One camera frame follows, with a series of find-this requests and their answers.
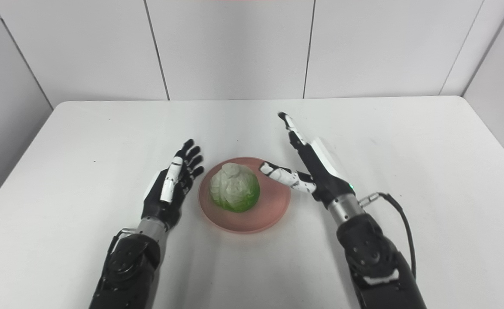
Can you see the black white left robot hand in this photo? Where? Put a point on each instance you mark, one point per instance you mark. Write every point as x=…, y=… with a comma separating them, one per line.
x=159, y=208

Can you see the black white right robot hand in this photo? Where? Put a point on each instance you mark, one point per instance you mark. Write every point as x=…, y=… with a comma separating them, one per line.
x=325, y=180

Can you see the pink round plate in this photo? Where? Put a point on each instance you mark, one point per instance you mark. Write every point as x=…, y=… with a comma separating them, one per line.
x=269, y=210

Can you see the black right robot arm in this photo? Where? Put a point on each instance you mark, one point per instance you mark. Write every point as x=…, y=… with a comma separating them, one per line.
x=372, y=257

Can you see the green white toy cabbage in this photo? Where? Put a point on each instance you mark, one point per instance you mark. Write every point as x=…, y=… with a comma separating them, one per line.
x=235, y=189

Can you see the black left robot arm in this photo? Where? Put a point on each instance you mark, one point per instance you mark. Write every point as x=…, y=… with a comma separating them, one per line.
x=127, y=270

